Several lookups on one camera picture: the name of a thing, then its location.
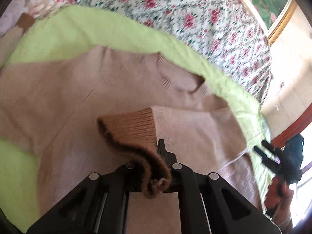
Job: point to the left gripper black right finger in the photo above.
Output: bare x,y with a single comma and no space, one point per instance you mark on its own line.
209,204

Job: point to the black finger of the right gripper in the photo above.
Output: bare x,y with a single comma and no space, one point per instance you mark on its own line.
269,163
270,147

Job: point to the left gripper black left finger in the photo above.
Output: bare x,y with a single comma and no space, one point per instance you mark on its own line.
98,204

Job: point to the beige knitted sweater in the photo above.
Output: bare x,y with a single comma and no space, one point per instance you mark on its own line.
63,120

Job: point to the person's right hand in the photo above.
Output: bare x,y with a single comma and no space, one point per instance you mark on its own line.
279,194

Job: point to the gold framed landscape painting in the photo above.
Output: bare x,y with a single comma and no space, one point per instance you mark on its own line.
273,15

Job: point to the white pink floral quilt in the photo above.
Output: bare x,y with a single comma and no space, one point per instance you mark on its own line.
224,31

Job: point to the light green bed sheet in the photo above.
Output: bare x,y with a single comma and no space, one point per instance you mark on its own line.
73,30

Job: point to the purple pink floral pillow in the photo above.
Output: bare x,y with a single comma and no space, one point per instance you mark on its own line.
38,9

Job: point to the red wooden window frame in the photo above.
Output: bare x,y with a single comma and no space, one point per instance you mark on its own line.
301,125

